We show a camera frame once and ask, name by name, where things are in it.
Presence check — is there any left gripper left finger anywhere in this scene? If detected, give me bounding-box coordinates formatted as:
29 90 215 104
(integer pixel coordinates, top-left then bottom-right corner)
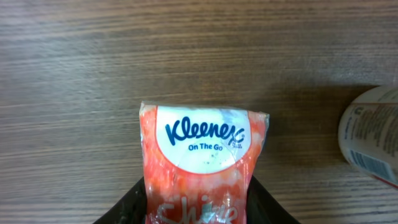
93 177 147 224

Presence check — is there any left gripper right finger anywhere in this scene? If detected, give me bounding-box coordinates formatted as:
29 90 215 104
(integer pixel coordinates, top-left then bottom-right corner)
246 176 300 224

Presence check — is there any red Kleenex tissue pack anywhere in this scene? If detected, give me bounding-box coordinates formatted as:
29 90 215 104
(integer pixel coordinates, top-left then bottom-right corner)
139 103 269 224

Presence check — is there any green lid white jar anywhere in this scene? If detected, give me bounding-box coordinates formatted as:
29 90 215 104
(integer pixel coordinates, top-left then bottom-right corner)
338 86 397 189

